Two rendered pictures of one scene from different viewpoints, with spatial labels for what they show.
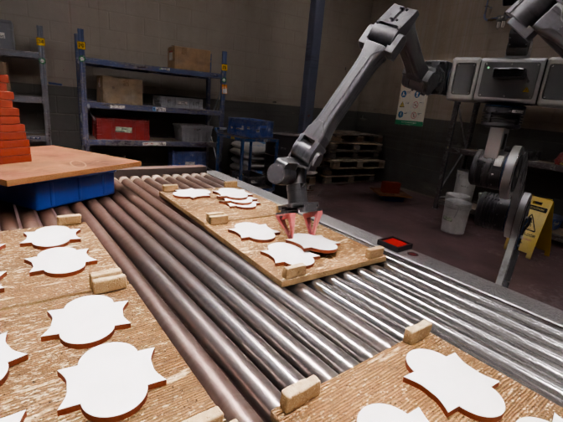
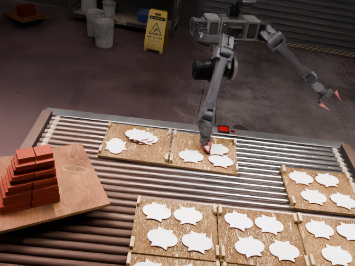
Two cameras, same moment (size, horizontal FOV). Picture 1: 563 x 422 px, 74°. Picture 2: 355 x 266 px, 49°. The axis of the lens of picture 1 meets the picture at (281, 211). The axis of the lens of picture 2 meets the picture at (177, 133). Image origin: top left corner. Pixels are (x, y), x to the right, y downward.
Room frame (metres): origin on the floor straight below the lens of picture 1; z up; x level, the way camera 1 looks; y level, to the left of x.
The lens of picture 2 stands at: (0.00, 1.66, 2.39)
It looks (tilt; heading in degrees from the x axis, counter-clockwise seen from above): 34 degrees down; 306
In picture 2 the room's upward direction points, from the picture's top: 8 degrees clockwise
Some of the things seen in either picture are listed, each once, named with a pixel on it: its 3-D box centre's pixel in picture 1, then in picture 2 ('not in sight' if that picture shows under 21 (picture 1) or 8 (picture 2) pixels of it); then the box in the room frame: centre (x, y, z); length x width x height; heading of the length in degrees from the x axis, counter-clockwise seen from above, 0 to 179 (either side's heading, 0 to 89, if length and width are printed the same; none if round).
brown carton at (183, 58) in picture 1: (188, 60); not in sight; (5.55, 1.47, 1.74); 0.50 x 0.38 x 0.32; 122
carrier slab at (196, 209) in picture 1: (224, 203); (136, 143); (1.35, 0.22, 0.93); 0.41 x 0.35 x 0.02; 38
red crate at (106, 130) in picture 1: (121, 128); not in sight; (5.09, 2.24, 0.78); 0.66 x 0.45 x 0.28; 122
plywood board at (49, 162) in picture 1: (35, 161); (44, 182); (1.31, 0.89, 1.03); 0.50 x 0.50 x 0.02; 68
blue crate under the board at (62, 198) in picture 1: (49, 180); not in sight; (1.29, 0.83, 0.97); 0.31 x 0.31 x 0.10; 68
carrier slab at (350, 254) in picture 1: (290, 241); (203, 152); (1.01, -0.03, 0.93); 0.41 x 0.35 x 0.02; 36
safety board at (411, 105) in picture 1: (412, 98); not in sight; (6.74, -2.05, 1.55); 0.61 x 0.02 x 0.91; 32
